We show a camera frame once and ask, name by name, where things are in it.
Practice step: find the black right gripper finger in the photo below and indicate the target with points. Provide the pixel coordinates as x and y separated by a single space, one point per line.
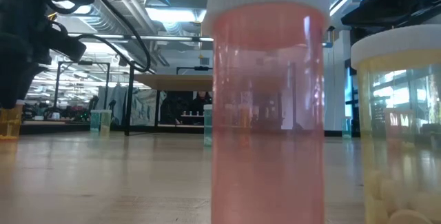
375 12

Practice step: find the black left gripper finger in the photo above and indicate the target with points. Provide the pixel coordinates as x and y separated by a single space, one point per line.
13 82

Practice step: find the yellow medicine bottle white cap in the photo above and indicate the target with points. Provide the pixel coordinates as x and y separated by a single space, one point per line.
396 45
106 124

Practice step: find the wooden shelf black legs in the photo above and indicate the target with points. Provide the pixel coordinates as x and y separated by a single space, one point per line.
172 82

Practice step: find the grey fabric cover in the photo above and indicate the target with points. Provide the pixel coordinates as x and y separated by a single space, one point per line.
141 107

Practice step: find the long silver pendant light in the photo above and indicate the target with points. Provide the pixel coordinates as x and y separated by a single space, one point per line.
165 38

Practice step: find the bright ceiling light panel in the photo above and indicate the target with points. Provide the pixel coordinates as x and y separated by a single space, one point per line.
172 14

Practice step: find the distant small bottle rack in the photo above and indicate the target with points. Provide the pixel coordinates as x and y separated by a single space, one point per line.
192 115

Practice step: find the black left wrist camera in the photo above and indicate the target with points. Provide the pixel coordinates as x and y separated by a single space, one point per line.
65 46

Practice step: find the black background frame rig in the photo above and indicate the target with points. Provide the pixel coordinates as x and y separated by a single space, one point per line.
82 63

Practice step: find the large silver ventilation duct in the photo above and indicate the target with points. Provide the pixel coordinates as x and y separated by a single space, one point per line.
100 17

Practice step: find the black background bar frame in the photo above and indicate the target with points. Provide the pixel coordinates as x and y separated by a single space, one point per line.
201 68

